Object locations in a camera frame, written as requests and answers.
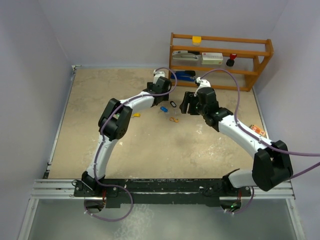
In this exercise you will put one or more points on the black tag key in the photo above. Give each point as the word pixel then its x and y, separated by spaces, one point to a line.
pixel 174 106

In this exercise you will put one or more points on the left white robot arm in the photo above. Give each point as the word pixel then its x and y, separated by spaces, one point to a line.
pixel 113 125

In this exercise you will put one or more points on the wooden shelf rack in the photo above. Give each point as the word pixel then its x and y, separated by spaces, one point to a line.
pixel 240 56

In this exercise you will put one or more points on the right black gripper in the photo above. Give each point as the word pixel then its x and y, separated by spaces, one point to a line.
pixel 188 96

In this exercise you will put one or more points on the orange S carabiner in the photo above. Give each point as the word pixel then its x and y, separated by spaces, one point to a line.
pixel 172 119

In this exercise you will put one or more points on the blue tag key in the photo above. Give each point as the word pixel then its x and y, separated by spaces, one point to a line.
pixel 165 111

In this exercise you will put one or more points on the blue stapler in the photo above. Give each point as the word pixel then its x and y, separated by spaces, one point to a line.
pixel 186 75

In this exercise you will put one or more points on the yellow box on shelf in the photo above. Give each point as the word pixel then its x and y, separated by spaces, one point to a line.
pixel 196 40

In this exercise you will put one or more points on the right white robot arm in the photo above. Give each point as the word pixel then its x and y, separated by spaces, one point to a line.
pixel 271 164

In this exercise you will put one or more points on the orange card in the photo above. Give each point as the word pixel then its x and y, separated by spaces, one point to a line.
pixel 258 130

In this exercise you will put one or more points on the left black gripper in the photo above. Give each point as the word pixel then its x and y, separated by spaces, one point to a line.
pixel 150 85

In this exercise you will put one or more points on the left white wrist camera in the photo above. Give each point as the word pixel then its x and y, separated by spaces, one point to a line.
pixel 157 74

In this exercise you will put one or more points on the black base frame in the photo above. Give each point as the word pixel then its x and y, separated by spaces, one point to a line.
pixel 190 191

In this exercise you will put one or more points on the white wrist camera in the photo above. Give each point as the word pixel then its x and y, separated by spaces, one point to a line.
pixel 201 83
pixel 157 74

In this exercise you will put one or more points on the white cardboard box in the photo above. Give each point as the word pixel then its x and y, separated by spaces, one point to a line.
pixel 212 58

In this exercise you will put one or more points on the grey stapler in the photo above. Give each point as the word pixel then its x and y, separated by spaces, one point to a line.
pixel 186 55

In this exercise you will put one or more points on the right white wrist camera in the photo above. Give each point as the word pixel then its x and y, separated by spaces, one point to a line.
pixel 201 83

